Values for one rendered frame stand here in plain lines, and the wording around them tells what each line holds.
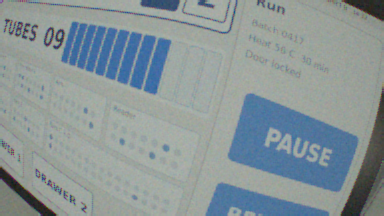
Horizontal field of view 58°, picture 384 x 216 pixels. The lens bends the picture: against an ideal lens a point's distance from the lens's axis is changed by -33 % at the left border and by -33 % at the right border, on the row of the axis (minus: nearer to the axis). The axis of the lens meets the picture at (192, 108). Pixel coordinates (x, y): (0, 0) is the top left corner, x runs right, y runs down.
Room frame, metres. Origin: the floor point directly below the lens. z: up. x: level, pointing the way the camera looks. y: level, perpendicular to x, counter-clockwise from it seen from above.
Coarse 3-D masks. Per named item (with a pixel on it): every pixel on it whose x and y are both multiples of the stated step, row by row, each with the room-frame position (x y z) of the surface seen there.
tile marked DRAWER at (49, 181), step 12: (36, 156) 0.24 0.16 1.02; (36, 168) 0.23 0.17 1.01; (48, 168) 0.23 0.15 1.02; (36, 180) 0.23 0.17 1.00; (48, 180) 0.22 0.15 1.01; (60, 180) 0.22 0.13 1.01; (72, 180) 0.21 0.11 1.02; (48, 192) 0.21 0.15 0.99; (60, 192) 0.21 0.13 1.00; (72, 192) 0.20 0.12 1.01; (84, 192) 0.20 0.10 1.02; (60, 204) 0.20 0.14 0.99; (72, 204) 0.20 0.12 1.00; (84, 204) 0.19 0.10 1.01
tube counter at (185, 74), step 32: (64, 32) 0.30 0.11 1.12; (96, 32) 0.28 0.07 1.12; (128, 32) 0.27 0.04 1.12; (64, 64) 0.28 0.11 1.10; (96, 64) 0.26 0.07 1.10; (128, 64) 0.25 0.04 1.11; (160, 64) 0.24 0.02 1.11; (192, 64) 0.23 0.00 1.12; (160, 96) 0.23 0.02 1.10; (192, 96) 0.22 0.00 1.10
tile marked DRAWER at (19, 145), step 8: (0, 128) 0.29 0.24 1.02; (0, 136) 0.28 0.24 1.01; (8, 136) 0.27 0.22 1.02; (16, 136) 0.27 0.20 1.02; (0, 144) 0.27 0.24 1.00; (8, 144) 0.27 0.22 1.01; (16, 144) 0.26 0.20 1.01; (24, 144) 0.26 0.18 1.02; (0, 152) 0.27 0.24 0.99; (8, 152) 0.26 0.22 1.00; (16, 152) 0.26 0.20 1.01; (8, 160) 0.26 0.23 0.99; (16, 160) 0.25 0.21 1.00; (16, 168) 0.24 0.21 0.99
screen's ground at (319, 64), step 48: (240, 0) 0.25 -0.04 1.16; (288, 0) 0.24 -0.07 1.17; (336, 0) 0.23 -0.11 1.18; (0, 48) 0.35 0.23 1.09; (240, 48) 0.23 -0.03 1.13; (288, 48) 0.22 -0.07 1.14; (336, 48) 0.21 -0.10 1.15; (144, 96) 0.23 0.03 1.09; (240, 96) 0.21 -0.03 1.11; (288, 96) 0.20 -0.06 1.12; (336, 96) 0.19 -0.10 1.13; (96, 192) 0.20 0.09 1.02; (192, 192) 0.18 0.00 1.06; (288, 192) 0.15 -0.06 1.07
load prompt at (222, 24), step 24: (24, 0) 0.37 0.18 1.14; (48, 0) 0.35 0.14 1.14; (72, 0) 0.32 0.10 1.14; (96, 0) 0.31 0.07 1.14; (120, 0) 0.29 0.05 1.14; (144, 0) 0.28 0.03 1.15; (168, 0) 0.27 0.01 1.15; (192, 0) 0.27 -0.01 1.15; (216, 0) 0.26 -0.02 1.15; (192, 24) 0.25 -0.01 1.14; (216, 24) 0.25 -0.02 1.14
